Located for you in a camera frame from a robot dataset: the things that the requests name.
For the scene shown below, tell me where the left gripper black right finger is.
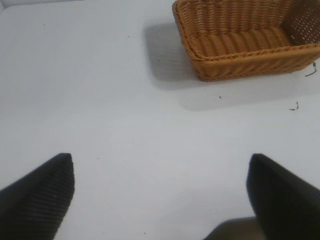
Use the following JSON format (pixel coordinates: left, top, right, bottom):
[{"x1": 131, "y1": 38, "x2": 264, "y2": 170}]
[{"x1": 245, "y1": 153, "x2": 320, "y2": 240}]

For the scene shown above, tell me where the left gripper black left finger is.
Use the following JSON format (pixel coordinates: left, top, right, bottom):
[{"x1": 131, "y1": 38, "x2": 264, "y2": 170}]
[{"x1": 0, "y1": 152, "x2": 76, "y2": 240}]

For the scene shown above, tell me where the brown wicker basket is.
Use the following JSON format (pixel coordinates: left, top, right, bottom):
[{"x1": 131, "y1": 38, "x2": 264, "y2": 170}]
[{"x1": 171, "y1": 0, "x2": 320, "y2": 82}]

